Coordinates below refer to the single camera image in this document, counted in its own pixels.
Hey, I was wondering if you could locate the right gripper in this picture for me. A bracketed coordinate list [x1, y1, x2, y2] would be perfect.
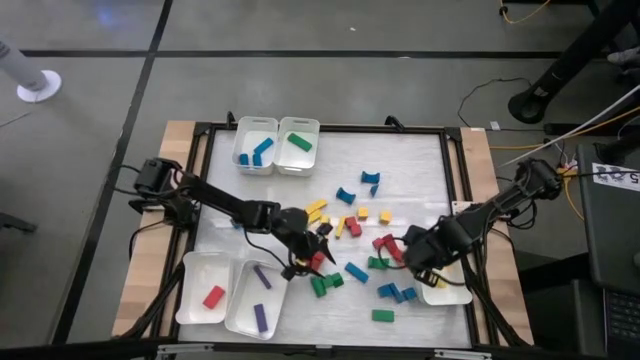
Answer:
[403, 219, 469, 287]

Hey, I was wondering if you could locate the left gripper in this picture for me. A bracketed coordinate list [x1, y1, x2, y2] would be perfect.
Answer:
[273, 208, 338, 281]

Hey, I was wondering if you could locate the purple bar block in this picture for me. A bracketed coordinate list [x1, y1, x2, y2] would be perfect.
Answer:
[251, 264, 274, 291]
[253, 303, 270, 334]

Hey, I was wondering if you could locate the white plastic bin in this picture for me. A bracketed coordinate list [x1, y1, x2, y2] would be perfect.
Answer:
[274, 116, 322, 178]
[223, 258, 290, 341]
[231, 115, 280, 176]
[174, 250, 235, 325]
[413, 249, 474, 307]

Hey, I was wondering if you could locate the wooden table side panel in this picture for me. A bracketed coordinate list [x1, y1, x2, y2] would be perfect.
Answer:
[458, 127, 535, 346]
[110, 119, 201, 339]

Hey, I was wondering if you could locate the black power strip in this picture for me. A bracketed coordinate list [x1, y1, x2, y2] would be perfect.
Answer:
[543, 122, 584, 137]

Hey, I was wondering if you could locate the black equipment case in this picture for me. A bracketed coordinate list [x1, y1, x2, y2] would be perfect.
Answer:
[576, 143, 640, 296]

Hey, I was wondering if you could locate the black keyboard device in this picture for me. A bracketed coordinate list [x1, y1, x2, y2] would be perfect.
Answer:
[601, 288, 640, 360]

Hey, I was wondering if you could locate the white label sheet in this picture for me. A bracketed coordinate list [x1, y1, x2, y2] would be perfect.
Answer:
[591, 162, 640, 192]

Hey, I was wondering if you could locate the black stand pole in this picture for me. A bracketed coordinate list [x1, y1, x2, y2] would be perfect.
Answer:
[507, 0, 640, 126]

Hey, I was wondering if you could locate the person's foot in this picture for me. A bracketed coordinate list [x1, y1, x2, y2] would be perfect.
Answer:
[606, 43, 640, 69]

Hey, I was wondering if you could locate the black cable bundle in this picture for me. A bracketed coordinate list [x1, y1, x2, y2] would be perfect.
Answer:
[117, 262, 187, 341]
[459, 259, 534, 347]

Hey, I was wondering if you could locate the silver bracket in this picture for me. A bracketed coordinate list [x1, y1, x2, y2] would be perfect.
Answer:
[156, 342, 215, 360]
[433, 348, 494, 360]

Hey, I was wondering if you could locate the black floor cable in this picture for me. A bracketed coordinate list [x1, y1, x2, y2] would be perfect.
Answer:
[456, 76, 549, 134]

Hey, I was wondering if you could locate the white cable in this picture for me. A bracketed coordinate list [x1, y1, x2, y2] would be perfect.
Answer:
[499, 83, 640, 169]

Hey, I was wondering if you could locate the yellow floor cable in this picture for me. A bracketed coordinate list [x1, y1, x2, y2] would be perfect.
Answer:
[498, 0, 553, 26]

